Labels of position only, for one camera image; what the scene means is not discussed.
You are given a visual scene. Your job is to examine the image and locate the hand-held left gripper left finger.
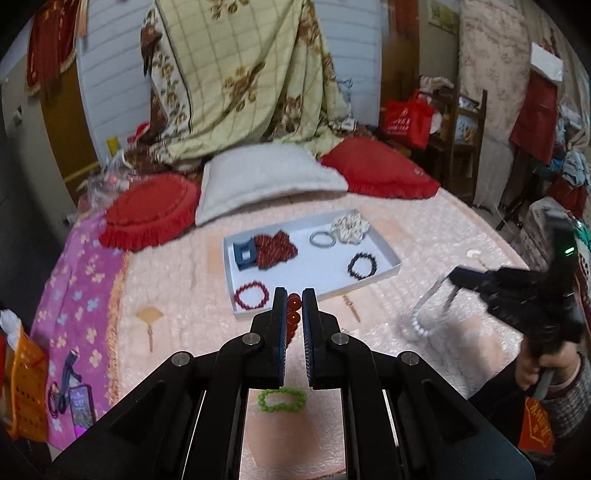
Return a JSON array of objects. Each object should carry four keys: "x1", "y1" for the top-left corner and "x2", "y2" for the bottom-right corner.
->
[{"x1": 48, "y1": 286, "x2": 289, "y2": 480}]

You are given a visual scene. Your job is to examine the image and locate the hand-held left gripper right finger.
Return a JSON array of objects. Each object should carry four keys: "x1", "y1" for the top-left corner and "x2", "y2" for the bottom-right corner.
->
[{"x1": 301, "y1": 287, "x2": 536, "y2": 480}]

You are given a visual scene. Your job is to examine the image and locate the large orange-red bead bracelet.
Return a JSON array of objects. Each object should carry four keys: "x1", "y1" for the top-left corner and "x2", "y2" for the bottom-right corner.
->
[{"x1": 285, "y1": 292, "x2": 304, "y2": 348}]

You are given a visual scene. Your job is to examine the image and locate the small dark red bead bracelet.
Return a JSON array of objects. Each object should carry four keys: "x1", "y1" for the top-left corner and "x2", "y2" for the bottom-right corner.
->
[{"x1": 234, "y1": 281, "x2": 270, "y2": 311}]

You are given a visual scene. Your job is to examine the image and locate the white shallow cardboard box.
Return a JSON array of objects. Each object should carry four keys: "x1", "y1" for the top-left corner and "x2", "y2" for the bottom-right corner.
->
[{"x1": 223, "y1": 210, "x2": 402, "y2": 321}]

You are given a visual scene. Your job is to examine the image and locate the white bead bracelet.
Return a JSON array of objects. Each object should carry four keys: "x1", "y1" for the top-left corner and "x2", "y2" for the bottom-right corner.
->
[{"x1": 399, "y1": 272, "x2": 458, "y2": 343}]

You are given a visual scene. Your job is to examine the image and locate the dark brown bead bracelet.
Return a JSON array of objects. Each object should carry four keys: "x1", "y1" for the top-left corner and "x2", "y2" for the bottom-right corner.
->
[{"x1": 346, "y1": 251, "x2": 380, "y2": 281}]

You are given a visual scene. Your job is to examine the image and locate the green bead bracelet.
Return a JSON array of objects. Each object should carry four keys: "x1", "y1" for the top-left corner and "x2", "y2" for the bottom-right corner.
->
[{"x1": 257, "y1": 387, "x2": 308, "y2": 413}]

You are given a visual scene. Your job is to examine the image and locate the dark red polka dot scrunchie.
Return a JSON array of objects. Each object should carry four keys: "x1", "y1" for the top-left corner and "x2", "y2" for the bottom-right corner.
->
[{"x1": 252, "y1": 232, "x2": 299, "y2": 270}]

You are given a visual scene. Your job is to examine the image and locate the blue hair claw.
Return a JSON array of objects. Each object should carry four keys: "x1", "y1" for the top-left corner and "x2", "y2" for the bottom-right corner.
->
[{"x1": 232, "y1": 239, "x2": 257, "y2": 270}]

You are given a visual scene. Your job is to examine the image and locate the cream polka dot scrunchie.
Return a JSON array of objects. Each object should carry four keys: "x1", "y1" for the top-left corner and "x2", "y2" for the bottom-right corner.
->
[{"x1": 329, "y1": 211, "x2": 372, "y2": 245}]

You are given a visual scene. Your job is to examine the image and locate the person's right forearm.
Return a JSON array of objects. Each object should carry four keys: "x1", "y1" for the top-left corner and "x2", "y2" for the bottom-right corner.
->
[{"x1": 471, "y1": 364, "x2": 591, "y2": 463}]

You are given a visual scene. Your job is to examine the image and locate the person's right hand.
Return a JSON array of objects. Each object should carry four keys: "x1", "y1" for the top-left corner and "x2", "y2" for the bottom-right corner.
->
[{"x1": 515, "y1": 344, "x2": 581, "y2": 400}]

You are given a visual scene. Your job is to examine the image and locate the red printed paper bag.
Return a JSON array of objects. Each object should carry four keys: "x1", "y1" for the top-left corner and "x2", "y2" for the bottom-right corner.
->
[{"x1": 518, "y1": 396, "x2": 556, "y2": 456}]

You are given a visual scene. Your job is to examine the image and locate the wooden shelf rack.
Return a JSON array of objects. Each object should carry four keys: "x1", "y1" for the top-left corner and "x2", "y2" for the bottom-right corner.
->
[{"x1": 426, "y1": 87, "x2": 489, "y2": 207}]

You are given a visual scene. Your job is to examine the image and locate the red heart-shaped cushion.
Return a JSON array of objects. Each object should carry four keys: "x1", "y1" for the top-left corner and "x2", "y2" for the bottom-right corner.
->
[{"x1": 320, "y1": 137, "x2": 442, "y2": 200}]

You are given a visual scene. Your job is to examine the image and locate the pile of clothes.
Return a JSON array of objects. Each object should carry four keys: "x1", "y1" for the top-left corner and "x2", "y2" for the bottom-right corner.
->
[{"x1": 549, "y1": 105, "x2": 591, "y2": 223}]

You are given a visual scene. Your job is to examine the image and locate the white pillow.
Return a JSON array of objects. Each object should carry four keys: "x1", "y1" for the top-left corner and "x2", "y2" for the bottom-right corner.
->
[{"x1": 194, "y1": 143, "x2": 350, "y2": 227}]

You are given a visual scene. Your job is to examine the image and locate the red shopping bag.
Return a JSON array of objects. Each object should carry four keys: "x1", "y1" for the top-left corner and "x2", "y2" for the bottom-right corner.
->
[{"x1": 380, "y1": 89, "x2": 436, "y2": 150}]

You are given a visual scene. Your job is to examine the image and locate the red hanging cloth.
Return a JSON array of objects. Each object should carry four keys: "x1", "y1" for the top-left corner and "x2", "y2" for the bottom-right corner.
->
[{"x1": 509, "y1": 69, "x2": 560, "y2": 163}]

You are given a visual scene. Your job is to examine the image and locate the round red ruffled cushion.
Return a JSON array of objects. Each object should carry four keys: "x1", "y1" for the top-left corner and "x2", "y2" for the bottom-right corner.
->
[{"x1": 98, "y1": 172, "x2": 202, "y2": 253}]

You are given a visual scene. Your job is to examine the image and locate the purple floral sheet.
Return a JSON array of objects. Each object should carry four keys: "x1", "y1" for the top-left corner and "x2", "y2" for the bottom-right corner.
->
[{"x1": 29, "y1": 211, "x2": 129, "y2": 449}]

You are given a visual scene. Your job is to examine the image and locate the pink floral upright mattress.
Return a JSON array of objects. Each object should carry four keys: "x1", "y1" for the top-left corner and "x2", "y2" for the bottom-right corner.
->
[{"x1": 458, "y1": 0, "x2": 546, "y2": 145}]

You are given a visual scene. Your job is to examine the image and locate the black smartphone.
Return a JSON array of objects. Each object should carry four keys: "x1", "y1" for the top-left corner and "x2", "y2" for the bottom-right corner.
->
[{"x1": 69, "y1": 383, "x2": 98, "y2": 428}]

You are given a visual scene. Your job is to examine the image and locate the clear plastic bags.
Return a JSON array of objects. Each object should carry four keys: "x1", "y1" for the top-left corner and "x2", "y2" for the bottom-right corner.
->
[{"x1": 75, "y1": 147, "x2": 136, "y2": 214}]

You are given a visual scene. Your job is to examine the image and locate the orange plastic basket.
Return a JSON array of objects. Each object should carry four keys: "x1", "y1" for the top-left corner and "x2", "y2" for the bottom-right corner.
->
[{"x1": 6, "y1": 329, "x2": 50, "y2": 442}]

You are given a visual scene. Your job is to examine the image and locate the yellow floral checked blanket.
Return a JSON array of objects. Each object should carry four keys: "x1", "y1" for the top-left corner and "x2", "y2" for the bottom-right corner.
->
[{"x1": 140, "y1": 0, "x2": 359, "y2": 172}]

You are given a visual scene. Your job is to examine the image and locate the white tissue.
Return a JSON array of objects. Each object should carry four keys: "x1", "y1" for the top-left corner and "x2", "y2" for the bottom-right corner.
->
[{"x1": 0, "y1": 309, "x2": 25, "y2": 345}]

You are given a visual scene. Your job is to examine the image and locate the blue striped lanyard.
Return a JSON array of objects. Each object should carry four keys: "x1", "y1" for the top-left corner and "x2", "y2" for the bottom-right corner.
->
[{"x1": 48, "y1": 350, "x2": 82, "y2": 419}]

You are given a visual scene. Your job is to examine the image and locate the wall poster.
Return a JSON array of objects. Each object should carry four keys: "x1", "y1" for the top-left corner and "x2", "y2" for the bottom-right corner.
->
[{"x1": 427, "y1": 0, "x2": 461, "y2": 34}]

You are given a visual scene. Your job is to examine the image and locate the red fringed wall hanging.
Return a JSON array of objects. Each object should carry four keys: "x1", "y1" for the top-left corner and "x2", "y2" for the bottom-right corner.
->
[{"x1": 25, "y1": 0, "x2": 89, "y2": 96}]

